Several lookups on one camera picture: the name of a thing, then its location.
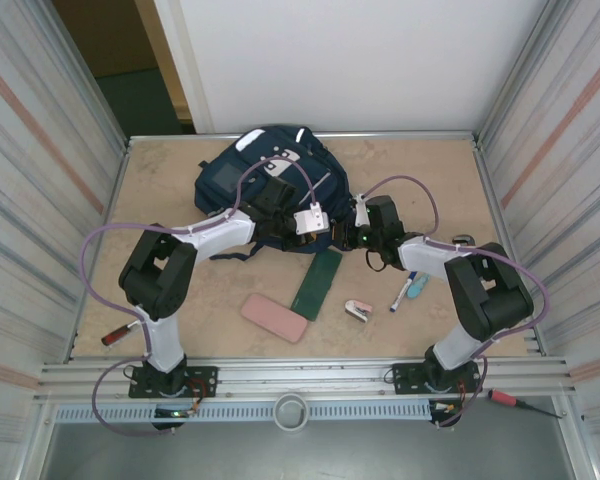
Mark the green pencil case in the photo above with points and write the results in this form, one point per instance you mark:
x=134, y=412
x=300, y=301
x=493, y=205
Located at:
x=315, y=285

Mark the navy blue backpack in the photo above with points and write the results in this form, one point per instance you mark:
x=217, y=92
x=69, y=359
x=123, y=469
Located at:
x=210, y=195

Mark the pink pencil case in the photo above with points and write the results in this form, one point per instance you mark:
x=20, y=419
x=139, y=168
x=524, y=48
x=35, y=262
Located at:
x=275, y=320

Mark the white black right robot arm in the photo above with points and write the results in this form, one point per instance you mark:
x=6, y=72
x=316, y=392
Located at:
x=425, y=255

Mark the pink white stapler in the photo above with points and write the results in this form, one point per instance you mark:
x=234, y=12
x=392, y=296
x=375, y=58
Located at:
x=356, y=310

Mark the blue white marker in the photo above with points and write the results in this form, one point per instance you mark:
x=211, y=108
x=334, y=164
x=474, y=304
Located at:
x=402, y=292

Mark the teal correction tape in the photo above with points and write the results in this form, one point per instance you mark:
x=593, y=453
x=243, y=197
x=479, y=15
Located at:
x=419, y=287

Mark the grey round pipe fitting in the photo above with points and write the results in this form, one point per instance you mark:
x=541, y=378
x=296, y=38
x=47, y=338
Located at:
x=280, y=417

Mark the grey metal shelf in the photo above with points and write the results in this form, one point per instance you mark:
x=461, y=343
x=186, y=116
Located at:
x=305, y=455

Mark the aluminium table end rail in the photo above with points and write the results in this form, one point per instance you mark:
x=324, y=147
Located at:
x=405, y=135

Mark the aluminium table side rail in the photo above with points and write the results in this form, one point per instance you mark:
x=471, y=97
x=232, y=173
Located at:
x=100, y=250
x=494, y=200

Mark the aluminium mounting rail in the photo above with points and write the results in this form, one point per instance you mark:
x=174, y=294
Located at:
x=305, y=372

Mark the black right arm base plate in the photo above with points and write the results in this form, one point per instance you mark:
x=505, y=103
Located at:
x=405, y=377

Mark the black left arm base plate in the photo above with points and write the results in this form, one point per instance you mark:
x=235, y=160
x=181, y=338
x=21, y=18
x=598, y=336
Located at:
x=207, y=374

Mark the white door frame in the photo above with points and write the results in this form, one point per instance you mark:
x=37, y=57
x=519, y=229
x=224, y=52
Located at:
x=180, y=50

